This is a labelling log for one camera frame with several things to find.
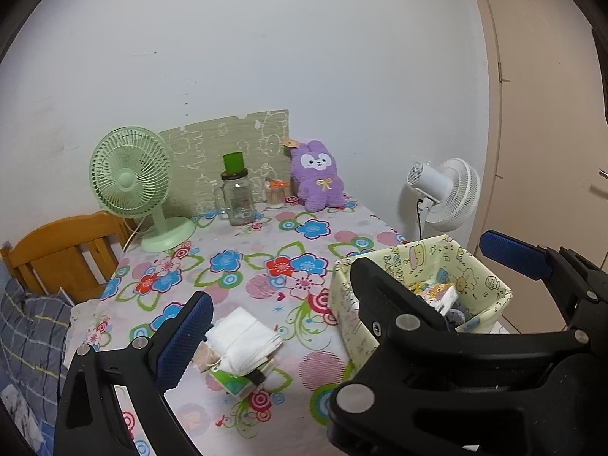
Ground floral tablecloth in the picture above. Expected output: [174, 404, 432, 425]
[62, 192, 504, 456]

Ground white standing fan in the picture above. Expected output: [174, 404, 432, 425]
[406, 158, 481, 234]

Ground pale fan power cord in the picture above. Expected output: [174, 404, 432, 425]
[122, 216, 149, 252]

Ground colourful printed cloth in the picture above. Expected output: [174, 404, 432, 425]
[409, 281, 459, 315]

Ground white towel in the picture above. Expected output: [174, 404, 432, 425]
[205, 306, 284, 375]

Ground grey plaid pillow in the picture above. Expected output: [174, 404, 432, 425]
[0, 278, 74, 438]

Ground green desk fan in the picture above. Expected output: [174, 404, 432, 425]
[89, 127, 196, 253]

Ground beige wooden door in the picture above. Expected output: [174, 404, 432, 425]
[468, 0, 608, 334]

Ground purple plush bunny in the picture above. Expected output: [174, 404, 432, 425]
[282, 139, 347, 213]

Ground small glass jar orange lid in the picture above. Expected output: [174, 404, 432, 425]
[265, 178, 288, 210]

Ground green patterned board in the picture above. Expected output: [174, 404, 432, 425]
[157, 109, 290, 217]

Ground glass mug jar green lid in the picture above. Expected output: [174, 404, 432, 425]
[214, 151, 256, 227]

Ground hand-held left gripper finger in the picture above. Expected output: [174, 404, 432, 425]
[54, 291, 213, 456]

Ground green white packet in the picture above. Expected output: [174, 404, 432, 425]
[206, 356, 281, 397]

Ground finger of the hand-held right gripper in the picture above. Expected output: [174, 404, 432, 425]
[479, 229, 608, 338]
[327, 257, 590, 456]

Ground beige cloth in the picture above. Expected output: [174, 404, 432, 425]
[197, 344, 224, 374]

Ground yellow cartoon fabric storage box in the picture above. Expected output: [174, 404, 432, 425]
[330, 235, 514, 383]

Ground wooden bed headboard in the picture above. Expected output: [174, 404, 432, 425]
[0, 211, 138, 305]

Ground grey knit gloves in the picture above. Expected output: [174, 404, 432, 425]
[446, 308, 472, 332]

